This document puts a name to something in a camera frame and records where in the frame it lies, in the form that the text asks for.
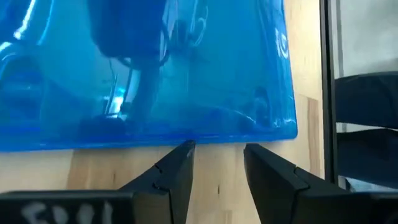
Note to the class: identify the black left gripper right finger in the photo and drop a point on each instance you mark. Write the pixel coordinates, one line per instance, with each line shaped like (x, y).
(273, 189)

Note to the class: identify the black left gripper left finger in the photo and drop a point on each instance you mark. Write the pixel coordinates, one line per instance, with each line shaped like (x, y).
(174, 180)

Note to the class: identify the blue translucent jewel case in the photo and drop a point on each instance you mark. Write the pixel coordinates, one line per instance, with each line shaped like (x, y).
(192, 77)

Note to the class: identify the black table edge rail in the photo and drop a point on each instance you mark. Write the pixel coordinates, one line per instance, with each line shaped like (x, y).
(329, 93)

